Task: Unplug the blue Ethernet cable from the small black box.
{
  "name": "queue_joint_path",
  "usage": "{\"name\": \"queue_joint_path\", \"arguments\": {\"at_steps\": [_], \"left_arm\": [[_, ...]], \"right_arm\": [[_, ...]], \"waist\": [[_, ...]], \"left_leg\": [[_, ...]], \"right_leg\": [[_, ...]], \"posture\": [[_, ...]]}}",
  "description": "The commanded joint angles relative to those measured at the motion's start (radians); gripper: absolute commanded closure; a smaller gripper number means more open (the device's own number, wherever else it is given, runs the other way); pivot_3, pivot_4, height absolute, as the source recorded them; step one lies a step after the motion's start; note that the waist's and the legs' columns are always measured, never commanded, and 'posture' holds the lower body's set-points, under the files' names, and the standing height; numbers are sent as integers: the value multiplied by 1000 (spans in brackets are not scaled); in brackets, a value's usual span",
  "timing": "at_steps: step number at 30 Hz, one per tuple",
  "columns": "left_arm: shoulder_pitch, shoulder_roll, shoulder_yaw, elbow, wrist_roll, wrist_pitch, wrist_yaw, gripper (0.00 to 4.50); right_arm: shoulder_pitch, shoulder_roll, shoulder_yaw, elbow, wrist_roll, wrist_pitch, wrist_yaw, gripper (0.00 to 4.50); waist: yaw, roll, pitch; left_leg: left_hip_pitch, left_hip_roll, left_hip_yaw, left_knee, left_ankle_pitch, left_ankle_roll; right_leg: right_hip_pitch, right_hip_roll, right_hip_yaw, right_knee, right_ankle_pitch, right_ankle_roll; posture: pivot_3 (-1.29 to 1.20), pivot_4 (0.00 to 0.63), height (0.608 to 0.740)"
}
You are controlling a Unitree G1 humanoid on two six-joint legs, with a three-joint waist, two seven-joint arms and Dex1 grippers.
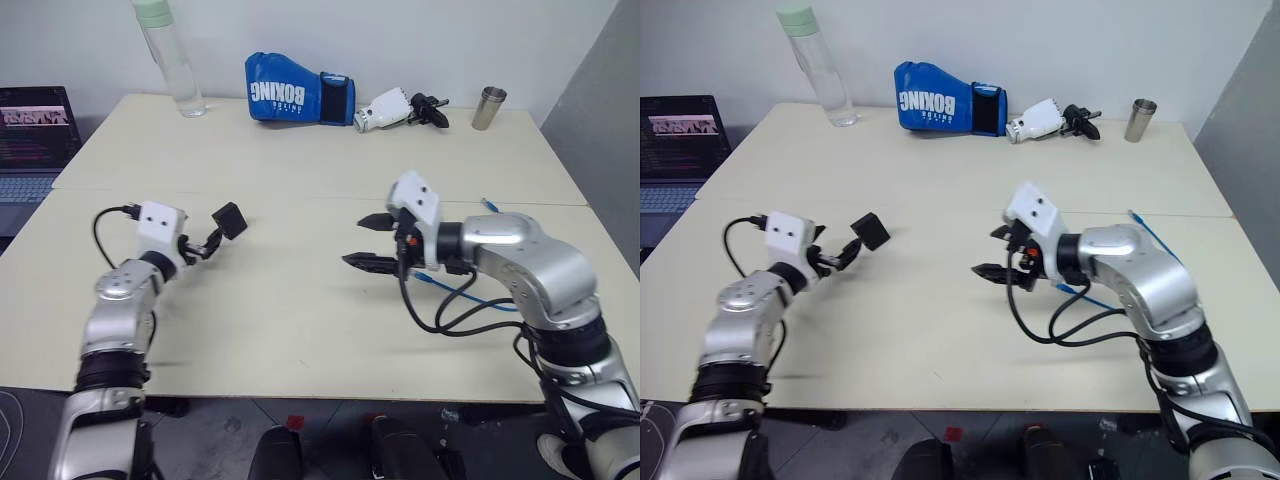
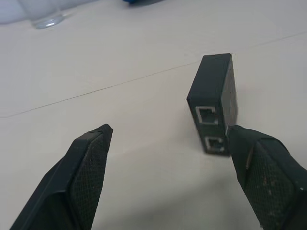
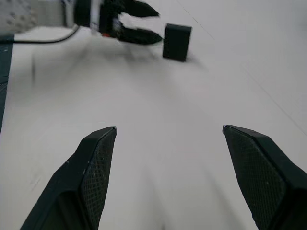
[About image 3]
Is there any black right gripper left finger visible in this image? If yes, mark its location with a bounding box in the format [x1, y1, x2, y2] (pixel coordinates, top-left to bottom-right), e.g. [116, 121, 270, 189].
[20, 126, 118, 230]

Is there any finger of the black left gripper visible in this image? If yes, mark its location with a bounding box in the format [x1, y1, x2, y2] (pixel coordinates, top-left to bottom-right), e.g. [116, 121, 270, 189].
[124, 0, 161, 18]
[118, 23, 164, 45]

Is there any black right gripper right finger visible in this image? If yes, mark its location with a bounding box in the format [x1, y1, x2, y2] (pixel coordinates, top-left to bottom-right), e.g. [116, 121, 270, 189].
[223, 124, 307, 230]

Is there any small black box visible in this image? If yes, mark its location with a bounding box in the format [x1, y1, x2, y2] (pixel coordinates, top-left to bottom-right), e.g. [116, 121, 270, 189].
[162, 23, 193, 62]

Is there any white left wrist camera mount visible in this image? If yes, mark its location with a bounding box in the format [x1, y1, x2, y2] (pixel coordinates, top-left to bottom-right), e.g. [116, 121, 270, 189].
[89, 0, 102, 30]

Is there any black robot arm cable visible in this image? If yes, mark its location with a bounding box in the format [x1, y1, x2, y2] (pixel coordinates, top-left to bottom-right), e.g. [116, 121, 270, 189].
[0, 24, 80, 45]

